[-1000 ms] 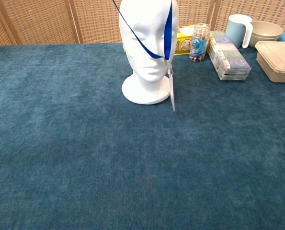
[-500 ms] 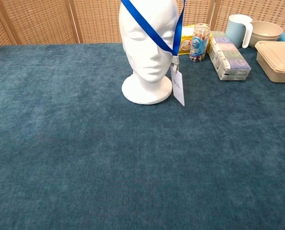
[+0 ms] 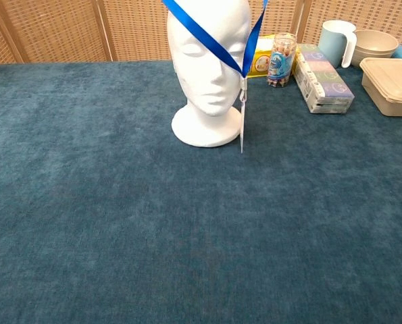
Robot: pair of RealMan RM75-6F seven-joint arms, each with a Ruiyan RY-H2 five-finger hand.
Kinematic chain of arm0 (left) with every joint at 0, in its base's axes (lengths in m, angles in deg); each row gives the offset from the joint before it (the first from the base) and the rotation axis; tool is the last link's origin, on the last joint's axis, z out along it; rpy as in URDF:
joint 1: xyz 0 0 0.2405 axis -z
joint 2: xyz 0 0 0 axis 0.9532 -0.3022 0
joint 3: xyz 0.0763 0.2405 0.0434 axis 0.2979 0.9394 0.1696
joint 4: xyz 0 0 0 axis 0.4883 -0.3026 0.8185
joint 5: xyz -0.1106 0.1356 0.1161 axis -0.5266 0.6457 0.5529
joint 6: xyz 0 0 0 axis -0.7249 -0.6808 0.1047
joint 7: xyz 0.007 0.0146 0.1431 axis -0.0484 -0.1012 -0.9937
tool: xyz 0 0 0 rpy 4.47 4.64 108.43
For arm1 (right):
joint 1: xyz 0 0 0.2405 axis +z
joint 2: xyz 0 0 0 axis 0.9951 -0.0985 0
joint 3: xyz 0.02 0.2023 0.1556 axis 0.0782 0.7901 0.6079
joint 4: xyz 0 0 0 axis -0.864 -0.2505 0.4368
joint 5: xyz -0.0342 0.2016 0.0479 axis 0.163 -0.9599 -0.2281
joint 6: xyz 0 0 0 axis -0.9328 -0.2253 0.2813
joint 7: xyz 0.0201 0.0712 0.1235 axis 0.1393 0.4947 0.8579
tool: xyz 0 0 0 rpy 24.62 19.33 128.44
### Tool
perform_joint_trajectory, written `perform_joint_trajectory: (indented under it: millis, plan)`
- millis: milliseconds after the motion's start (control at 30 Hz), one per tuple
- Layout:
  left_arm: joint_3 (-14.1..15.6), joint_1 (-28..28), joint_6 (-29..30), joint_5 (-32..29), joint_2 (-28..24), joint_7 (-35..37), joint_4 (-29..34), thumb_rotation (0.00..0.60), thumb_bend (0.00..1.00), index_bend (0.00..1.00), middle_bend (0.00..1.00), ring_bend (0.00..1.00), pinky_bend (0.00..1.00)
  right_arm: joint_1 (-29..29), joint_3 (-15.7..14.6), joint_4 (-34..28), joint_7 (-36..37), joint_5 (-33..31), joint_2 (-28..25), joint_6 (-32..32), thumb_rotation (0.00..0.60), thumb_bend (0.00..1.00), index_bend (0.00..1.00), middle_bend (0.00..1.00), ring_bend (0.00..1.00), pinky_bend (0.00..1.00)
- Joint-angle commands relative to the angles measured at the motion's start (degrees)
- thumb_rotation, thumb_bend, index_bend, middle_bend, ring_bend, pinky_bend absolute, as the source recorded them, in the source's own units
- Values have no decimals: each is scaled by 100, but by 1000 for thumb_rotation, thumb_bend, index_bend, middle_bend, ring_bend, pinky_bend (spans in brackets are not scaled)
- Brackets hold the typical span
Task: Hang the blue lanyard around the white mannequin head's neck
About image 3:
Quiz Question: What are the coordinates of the yellow snack box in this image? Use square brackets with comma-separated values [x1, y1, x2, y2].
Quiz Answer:
[246, 33, 276, 79]

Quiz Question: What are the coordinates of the blue table cloth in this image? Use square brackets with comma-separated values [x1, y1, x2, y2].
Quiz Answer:
[0, 59, 402, 324]

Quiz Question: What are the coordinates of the blue lanyard with badge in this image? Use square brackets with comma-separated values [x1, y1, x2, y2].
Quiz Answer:
[161, 0, 269, 155]

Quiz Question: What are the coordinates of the beige bowl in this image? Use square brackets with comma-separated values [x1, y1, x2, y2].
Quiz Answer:
[351, 29, 399, 68]

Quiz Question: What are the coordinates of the wicker folding screen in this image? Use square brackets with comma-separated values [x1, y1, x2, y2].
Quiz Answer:
[0, 0, 402, 65]

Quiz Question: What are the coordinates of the pastel tissue multipack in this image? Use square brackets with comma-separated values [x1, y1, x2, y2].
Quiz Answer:
[292, 43, 355, 115]

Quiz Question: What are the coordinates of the beige lidded lunch box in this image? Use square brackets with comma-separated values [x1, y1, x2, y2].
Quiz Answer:
[359, 57, 402, 117]

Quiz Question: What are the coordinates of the white foam mannequin head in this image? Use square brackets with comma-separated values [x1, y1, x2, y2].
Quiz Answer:
[166, 0, 252, 149]

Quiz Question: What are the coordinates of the clear jar of snacks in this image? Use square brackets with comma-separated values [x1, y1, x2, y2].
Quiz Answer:
[266, 32, 298, 88]

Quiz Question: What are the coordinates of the light blue mug white handle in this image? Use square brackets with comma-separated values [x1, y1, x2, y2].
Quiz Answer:
[318, 20, 357, 70]

